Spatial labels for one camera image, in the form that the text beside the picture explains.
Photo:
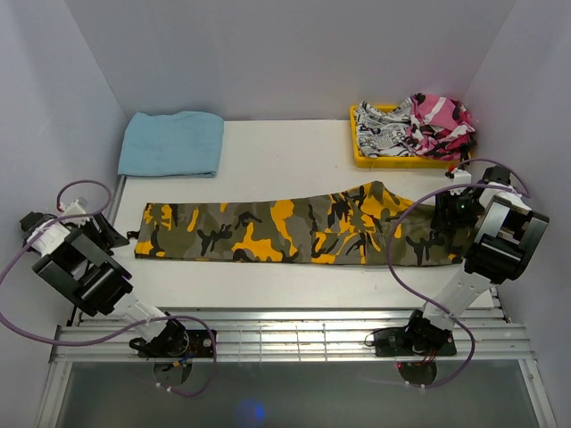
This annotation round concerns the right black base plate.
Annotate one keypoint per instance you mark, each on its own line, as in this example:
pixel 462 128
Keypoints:
pixel 401 344

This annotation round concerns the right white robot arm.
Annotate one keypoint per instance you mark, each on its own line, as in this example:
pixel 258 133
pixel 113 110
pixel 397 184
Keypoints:
pixel 503 234

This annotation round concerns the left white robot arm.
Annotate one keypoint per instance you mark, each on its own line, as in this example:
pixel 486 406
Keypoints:
pixel 76 259

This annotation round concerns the yellow camouflage trousers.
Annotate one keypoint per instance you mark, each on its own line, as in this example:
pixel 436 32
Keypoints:
pixel 365 225

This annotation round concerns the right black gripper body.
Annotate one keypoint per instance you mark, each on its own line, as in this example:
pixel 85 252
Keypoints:
pixel 462 210

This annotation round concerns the folded light blue cloth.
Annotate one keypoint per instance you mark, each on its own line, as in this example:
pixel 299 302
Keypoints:
pixel 187 143

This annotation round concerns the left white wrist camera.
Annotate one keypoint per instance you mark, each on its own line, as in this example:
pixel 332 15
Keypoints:
pixel 75 209

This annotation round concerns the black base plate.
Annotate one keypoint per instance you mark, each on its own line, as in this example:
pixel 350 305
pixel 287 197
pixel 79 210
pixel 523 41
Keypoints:
pixel 401 344
pixel 196 344

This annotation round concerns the pink camouflage trousers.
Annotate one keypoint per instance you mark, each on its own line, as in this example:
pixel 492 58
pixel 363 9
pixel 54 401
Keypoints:
pixel 440 128

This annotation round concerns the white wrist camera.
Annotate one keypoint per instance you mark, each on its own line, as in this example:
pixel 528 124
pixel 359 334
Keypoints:
pixel 458 178
pixel 75 209

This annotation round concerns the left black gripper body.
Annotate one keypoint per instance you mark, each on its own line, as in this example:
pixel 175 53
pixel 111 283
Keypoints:
pixel 104 239

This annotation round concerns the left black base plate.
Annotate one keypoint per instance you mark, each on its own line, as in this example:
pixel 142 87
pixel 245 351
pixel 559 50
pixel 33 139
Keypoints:
pixel 196 344

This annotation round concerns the aluminium mounting rail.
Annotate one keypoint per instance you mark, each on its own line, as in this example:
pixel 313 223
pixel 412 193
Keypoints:
pixel 341 335

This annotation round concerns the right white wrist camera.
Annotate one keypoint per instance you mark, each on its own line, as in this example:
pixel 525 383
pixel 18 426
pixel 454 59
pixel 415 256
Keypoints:
pixel 458 178

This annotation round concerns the yellow plastic tray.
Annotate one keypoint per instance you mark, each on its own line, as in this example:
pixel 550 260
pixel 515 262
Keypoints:
pixel 411 162

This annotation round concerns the newspaper print trousers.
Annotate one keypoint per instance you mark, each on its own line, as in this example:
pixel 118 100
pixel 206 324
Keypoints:
pixel 380 133

